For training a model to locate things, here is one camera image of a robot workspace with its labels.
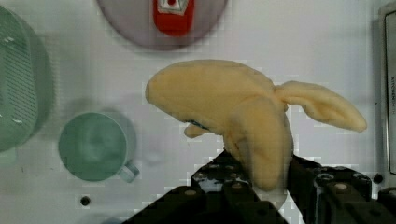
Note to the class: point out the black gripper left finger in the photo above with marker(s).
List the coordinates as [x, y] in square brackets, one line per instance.
[219, 193]

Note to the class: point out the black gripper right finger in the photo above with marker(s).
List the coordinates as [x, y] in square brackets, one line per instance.
[337, 195]

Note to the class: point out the yellow plush banana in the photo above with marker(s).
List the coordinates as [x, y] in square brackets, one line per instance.
[248, 110]

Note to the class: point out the light green mug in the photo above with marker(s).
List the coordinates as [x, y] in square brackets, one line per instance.
[95, 146]

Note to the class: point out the red ketchup bottle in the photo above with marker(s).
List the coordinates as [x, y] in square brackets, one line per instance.
[173, 17]

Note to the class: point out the grey round plate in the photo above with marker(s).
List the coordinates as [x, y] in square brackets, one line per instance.
[133, 20]

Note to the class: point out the green colander bowl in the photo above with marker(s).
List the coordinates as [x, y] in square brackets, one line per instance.
[26, 81]

